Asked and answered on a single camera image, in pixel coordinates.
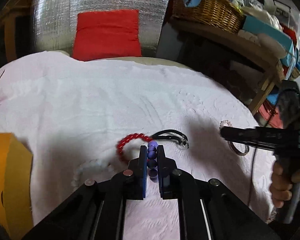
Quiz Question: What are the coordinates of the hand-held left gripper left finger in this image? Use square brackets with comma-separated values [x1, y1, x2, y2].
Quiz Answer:
[22, 145, 148, 240]

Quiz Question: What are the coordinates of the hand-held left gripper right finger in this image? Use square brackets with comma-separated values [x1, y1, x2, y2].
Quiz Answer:
[157, 145, 282, 240]

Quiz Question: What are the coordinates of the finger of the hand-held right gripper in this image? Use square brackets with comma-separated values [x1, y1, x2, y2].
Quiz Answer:
[236, 141, 278, 152]
[220, 126, 278, 142]

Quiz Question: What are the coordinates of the purple bead bracelet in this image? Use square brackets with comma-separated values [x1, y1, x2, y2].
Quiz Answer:
[147, 141, 158, 182]

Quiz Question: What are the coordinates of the silver bangle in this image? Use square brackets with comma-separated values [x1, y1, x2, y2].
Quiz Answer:
[229, 141, 250, 156]

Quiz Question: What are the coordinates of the red bead bracelet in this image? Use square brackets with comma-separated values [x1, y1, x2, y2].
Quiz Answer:
[116, 133, 153, 164]

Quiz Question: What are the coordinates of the black cord bracelet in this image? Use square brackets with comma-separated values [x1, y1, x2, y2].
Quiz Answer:
[152, 129, 190, 149]

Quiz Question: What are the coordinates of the milky white bead bracelet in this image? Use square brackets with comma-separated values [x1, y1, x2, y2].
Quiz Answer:
[74, 159, 115, 188]

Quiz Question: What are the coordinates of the orange box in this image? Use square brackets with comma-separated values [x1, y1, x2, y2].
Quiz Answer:
[0, 132, 33, 239]

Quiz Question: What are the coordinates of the person's right hand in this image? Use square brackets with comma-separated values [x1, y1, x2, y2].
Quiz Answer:
[269, 162, 300, 208]

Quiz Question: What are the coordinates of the red box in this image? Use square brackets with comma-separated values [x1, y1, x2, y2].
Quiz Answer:
[259, 104, 285, 128]

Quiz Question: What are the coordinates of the wooden shelf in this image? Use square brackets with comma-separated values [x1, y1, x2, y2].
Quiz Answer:
[170, 17, 285, 115]

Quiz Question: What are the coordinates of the pale pink textured blanket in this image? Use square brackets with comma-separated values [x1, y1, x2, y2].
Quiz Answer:
[0, 51, 275, 240]

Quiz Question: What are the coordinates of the white cloth bundle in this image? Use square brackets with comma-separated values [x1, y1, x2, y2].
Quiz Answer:
[237, 30, 285, 58]

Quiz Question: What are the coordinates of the teal box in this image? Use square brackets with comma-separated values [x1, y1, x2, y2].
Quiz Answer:
[242, 15, 294, 55]

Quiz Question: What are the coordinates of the wicker basket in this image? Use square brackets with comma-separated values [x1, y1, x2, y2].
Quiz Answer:
[172, 0, 244, 34]

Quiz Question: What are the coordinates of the red cushion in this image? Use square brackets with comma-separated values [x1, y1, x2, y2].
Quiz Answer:
[72, 9, 142, 62]

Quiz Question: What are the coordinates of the silver foil insulation sheet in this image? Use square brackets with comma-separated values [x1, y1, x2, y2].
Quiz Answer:
[31, 0, 174, 55]

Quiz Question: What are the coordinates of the wooden table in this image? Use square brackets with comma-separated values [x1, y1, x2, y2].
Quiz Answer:
[0, 0, 45, 63]

